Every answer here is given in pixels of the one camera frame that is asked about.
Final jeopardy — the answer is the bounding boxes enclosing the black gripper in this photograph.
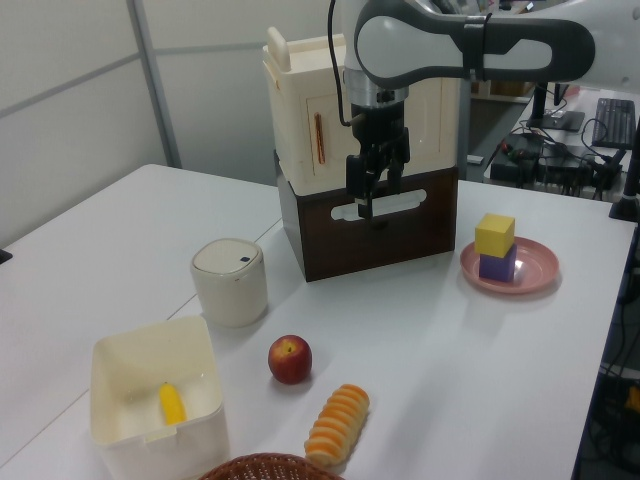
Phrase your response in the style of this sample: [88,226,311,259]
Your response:
[346,99,412,221]

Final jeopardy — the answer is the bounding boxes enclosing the yellow cube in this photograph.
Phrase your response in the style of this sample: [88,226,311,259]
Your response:
[474,213,516,260]

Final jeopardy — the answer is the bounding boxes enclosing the purple cube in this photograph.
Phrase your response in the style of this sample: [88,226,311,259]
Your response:
[478,243,519,284]

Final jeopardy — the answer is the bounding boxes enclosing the dark brown wooden box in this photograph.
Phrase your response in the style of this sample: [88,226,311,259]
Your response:
[273,149,460,283]

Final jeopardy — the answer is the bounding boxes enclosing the cream toy cabinet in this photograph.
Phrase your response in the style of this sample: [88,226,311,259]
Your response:
[262,25,461,196]

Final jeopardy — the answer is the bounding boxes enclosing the pink plate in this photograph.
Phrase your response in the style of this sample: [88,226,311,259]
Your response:
[459,236,560,295]

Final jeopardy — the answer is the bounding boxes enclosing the black monitor stand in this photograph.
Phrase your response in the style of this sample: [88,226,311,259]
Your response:
[526,82,586,133]

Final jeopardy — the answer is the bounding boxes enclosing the white lidded bin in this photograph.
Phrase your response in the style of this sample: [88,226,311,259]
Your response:
[189,238,269,329]

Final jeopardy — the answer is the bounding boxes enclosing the red apple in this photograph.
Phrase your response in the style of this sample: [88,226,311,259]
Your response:
[267,334,313,385]

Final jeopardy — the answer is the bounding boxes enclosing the black keyboard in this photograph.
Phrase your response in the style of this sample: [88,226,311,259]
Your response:
[591,97,637,149]

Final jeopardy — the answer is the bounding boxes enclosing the black pole clamp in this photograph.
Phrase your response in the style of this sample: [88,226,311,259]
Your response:
[607,144,640,221]

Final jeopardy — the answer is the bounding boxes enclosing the long orange striped bread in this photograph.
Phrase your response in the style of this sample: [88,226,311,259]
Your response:
[304,383,371,470]

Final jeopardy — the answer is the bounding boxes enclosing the yellow banana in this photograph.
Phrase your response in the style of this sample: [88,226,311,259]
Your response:
[158,381,188,427]

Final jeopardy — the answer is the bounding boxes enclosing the brown wicker basket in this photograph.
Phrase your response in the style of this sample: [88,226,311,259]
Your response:
[197,452,346,480]

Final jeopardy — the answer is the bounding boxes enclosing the cream open plastic container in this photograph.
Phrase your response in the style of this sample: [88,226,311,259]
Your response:
[90,314,231,480]

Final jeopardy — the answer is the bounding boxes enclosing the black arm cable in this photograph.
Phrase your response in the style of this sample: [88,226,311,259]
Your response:
[326,0,354,127]

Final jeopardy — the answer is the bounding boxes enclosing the black power strip with cables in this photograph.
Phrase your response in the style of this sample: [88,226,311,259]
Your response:
[489,133,627,197]

